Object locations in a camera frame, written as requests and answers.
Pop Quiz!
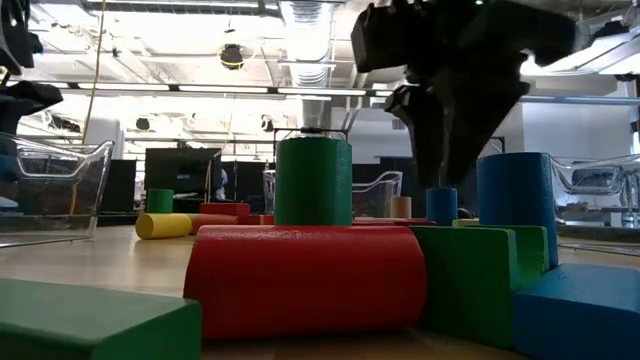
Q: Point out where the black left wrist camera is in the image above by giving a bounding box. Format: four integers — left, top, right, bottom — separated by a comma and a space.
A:
0, 0, 45, 77

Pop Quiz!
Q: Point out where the silver air duct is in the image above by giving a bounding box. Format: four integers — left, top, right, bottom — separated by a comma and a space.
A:
278, 0, 347, 132

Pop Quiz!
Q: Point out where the orange-red cylinder block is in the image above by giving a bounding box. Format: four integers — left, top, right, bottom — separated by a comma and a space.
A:
189, 213, 240, 236

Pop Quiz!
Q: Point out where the yellow cylinder block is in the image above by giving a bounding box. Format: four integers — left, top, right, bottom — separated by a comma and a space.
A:
134, 212, 194, 241

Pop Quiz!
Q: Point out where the red rectangular block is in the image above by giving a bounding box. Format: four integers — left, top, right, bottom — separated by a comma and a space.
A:
199, 201, 252, 217

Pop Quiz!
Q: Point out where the black monitor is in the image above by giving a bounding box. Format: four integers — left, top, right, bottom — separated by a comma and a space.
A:
144, 146, 223, 201

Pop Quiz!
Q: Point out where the red cylinder block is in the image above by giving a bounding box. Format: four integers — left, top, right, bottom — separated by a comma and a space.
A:
182, 224, 429, 342

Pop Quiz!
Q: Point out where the small green cylinder block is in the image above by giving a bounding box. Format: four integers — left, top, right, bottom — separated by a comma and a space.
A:
146, 188, 175, 215

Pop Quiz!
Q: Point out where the black ceiling dome fixture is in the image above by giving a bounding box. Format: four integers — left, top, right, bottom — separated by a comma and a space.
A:
219, 43, 246, 71

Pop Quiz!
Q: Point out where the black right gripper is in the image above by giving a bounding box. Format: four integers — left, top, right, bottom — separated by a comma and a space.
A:
384, 0, 577, 189

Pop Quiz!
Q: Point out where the coral rectangular block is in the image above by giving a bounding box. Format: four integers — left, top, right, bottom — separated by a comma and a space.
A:
351, 217, 437, 227

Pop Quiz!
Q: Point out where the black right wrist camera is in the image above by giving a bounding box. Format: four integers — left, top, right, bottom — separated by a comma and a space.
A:
349, 2, 419, 75

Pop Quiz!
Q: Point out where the blue thick block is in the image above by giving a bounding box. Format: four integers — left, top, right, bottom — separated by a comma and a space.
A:
511, 263, 640, 360

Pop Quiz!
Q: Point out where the small blue cylinder block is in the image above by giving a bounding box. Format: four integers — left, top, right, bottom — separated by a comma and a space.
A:
425, 187, 459, 227

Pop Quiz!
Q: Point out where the natural wood cylinder block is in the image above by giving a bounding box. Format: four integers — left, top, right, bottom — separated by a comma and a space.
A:
391, 195, 413, 220

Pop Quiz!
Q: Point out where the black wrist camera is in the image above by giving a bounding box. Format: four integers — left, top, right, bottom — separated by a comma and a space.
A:
349, 2, 419, 75
0, 0, 45, 77

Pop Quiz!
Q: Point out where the green flat block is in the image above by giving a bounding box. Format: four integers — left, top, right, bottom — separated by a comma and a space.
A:
0, 277, 203, 360

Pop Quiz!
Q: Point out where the green thick block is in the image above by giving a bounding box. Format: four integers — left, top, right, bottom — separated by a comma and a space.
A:
409, 224, 550, 350

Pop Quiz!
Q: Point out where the clear plastic bin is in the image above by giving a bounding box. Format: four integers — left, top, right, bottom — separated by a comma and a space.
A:
0, 131, 116, 250
548, 152, 640, 257
262, 168, 404, 220

